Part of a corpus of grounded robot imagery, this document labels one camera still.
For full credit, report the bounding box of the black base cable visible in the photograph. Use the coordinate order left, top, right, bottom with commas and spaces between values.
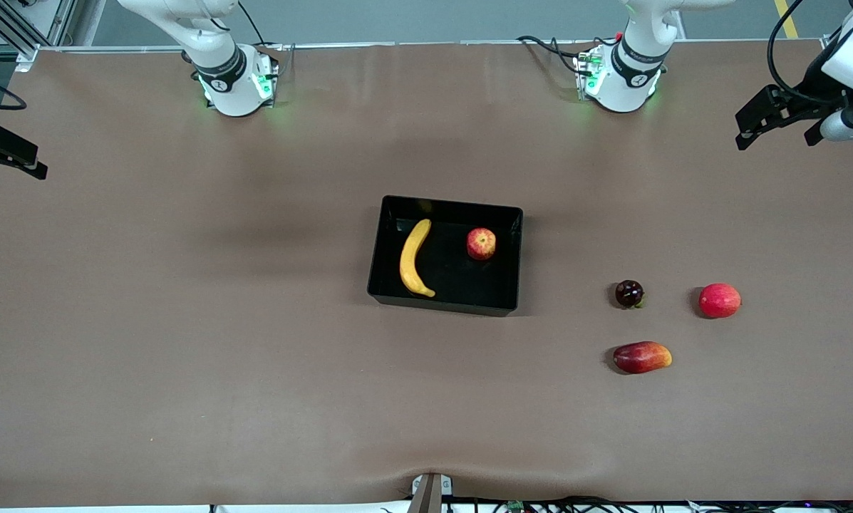
237, 0, 288, 79
517, 34, 616, 76

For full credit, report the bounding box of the brown table mat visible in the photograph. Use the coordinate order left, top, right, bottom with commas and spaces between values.
0, 39, 853, 508

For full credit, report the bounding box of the black right base cable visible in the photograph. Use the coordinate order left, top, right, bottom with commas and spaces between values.
237, 0, 288, 79

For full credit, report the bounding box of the dark purple round fruit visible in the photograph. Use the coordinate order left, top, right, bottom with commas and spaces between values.
615, 279, 646, 310

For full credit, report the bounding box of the yellow banana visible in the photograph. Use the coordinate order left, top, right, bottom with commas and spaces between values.
399, 219, 437, 299

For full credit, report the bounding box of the aluminium frame extrusion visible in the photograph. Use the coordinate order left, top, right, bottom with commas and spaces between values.
0, 0, 78, 72

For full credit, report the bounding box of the red round apple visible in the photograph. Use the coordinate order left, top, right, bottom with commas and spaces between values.
698, 283, 743, 319

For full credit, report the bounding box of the red yellow mango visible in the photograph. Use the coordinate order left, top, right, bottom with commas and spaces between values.
612, 341, 673, 375

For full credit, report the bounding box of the front camera mount bracket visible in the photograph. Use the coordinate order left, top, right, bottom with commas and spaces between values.
408, 472, 454, 513

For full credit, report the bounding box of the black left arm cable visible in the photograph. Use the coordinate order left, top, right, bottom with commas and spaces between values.
767, 0, 851, 108

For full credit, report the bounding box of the black cable bundle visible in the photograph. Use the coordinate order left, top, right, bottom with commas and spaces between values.
380, 495, 853, 513

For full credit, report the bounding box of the black plastic tray box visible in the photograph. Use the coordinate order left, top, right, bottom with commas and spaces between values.
367, 195, 524, 318

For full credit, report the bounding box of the black left base cable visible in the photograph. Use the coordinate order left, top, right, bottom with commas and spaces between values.
517, 34, 616, 76

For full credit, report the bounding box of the small red yellow apple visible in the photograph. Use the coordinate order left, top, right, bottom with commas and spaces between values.
467, 227, 497, 261

